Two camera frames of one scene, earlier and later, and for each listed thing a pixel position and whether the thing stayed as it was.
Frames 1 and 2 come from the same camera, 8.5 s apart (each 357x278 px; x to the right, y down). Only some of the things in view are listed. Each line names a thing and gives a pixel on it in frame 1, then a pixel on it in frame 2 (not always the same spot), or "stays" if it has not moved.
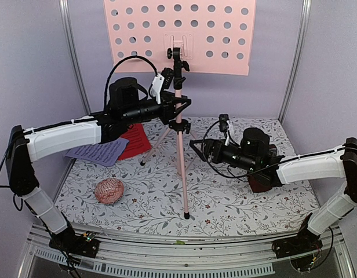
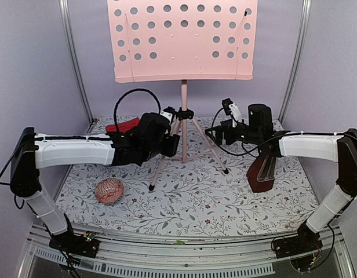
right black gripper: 210,143 to 226,125
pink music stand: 179,127 to 179,40
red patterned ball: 109,191 stays
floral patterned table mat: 170,192 stays
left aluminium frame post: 65,7 stays
